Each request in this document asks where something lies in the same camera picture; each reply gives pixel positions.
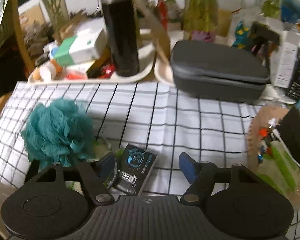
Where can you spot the flat black box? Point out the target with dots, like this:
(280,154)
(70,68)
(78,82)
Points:
(295,135)

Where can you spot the dark grey zip case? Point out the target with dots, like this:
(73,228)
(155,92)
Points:
(215,65)

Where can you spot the brown paper bag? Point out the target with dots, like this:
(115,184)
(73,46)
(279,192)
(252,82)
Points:
(160,37)

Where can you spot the small black printed box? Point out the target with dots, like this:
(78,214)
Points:
(137,162)

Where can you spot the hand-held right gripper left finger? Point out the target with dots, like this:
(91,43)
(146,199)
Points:
(107,165)

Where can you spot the teal mesh bath sponge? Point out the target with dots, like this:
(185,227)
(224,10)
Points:
(55,130)

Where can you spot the white black-checked cloth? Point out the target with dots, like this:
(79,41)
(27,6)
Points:
(190,130)

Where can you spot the red foil packet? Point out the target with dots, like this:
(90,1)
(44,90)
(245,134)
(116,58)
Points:
(105,71)

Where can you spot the orange egg-shaped object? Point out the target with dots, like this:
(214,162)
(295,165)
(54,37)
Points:
(37,75)

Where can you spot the green plastic packet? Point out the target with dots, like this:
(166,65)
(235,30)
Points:
(280,170)

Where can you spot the cream plastic tray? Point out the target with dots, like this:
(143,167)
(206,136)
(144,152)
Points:
(162,72)
(140,76)

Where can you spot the black phone holder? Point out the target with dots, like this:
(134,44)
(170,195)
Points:
(266,33)

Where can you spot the blue patterned toy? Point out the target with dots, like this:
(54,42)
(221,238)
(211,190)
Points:
(241,35)

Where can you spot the orange bottle white cap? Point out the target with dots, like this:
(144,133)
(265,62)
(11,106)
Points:
(50,71)

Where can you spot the tall white box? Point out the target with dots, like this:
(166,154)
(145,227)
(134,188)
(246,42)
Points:
(287,62)

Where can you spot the purple flower decoration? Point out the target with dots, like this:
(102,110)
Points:
(202,36)

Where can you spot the black thermos bottle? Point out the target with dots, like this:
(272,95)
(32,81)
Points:
(120,30)

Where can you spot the green and white box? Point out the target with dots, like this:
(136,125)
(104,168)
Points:
(82,47)

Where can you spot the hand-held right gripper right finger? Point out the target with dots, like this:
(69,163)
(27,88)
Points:
(187,167)

